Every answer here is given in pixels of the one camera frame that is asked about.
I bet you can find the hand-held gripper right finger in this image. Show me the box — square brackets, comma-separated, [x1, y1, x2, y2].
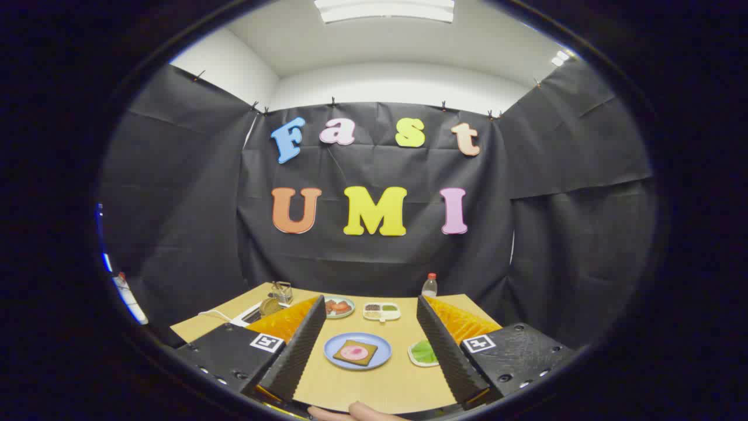
[416, 294, 578, 410]

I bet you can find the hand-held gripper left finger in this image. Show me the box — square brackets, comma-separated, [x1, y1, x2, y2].
[174, 294, 328, 417]

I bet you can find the green lettuce leaf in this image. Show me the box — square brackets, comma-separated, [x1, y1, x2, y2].
[411, 341, 439, 364]

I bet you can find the small white square dish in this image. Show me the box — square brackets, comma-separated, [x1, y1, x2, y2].
[407, 340, 440, 368]

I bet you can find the brown bread slice with ham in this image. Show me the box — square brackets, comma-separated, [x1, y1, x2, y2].
[333, 340, 379, 367]

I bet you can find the white toaster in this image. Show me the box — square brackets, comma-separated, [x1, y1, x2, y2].
[231, 301, 282, 328]

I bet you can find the pale green plate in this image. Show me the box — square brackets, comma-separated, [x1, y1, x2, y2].
[325, 296, 356, 319]

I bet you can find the blue round plate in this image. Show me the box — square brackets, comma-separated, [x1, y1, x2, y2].
[323, 332, 392, 371]

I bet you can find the white divided condiment tray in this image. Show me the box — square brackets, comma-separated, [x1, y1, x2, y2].
[362, 302, 401, 323]

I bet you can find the black backdrop cloth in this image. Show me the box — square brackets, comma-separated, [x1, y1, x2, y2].
[99, 58, 658, 351]

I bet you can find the long ceiling light panel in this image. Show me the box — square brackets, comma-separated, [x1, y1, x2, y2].
[314, 0, 455, 24]

